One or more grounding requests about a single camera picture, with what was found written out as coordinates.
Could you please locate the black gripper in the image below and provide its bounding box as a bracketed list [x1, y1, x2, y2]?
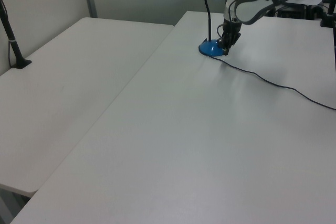
[216, 18, 243, 56]

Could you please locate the black equipment box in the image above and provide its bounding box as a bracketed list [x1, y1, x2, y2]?
[275, 1, 308, 19]

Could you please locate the black camera stand with clamp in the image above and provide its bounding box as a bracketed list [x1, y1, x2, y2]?
[319, 0, 336, 28]
[0, 0, 33, 70]

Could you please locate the blue gooseneck desk lamp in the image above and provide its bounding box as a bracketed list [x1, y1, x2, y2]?
[198, 0, 233, 57]

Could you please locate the black lamp power cable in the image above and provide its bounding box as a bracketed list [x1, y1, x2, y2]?
[209, 55, 336, 111]

